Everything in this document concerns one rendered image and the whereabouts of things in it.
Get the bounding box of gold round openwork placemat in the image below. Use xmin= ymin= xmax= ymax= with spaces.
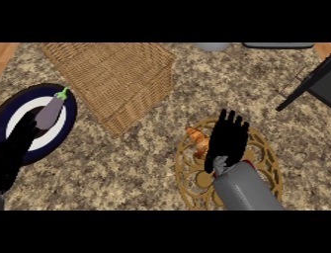
xmin=174 ymin=117 xmax=285 ymax=211

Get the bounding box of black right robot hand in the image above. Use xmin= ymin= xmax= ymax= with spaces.
xmin=203 ymin=109 xmax=252 ymax=175

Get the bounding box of golden brown croissant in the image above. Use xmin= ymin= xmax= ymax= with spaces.
xmin=184 ymin=126 xmax=212 ymax=160

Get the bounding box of dark grey flat appliance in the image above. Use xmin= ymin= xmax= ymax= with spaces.
xmin=242 ymin=42 xmax=317 ymax=50

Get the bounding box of woven wicker placemat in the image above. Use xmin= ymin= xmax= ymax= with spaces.
xmin=39 ymin=42 xmax=178 ymax=136

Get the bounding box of grey round object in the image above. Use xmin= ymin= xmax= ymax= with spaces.
xmin=193 ymin=42 xmax=233 ymax=52

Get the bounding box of purple eggplant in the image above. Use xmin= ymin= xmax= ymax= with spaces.
xmin=35 ymin=86 xmax=70 ymax=130

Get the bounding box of dark blue and white plate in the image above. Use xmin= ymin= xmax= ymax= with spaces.
xmin=0 ymin=83 xmax=79 ymax=166

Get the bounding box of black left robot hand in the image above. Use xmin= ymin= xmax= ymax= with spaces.
xmin=0 ymin=111 xmax=44 ymax=195

